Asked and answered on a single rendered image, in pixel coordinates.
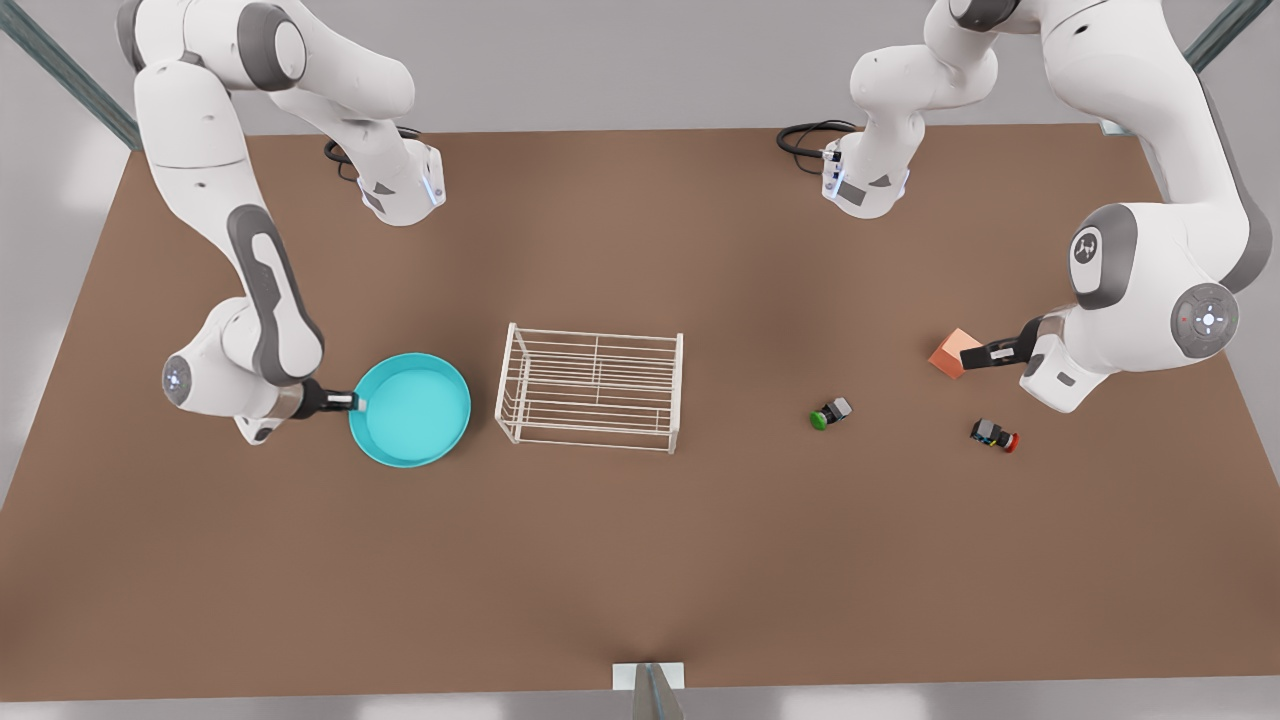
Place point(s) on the turquoise plate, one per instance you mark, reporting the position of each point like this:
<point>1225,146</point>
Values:
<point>412,408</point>

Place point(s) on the red button switch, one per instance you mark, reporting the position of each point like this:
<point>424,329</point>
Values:
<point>994,434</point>

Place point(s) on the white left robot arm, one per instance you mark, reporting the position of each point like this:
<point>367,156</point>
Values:
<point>1130,90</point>

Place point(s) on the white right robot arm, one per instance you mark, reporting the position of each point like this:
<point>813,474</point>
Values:
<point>200,130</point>

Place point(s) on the orange block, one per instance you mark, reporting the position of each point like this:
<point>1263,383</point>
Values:
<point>950,354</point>

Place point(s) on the green button switch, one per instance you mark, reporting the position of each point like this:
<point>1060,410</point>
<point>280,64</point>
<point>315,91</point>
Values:
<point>830,412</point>

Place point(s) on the silver frame post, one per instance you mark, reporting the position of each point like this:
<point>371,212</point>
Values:
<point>1215,35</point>
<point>70,72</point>
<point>650,690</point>

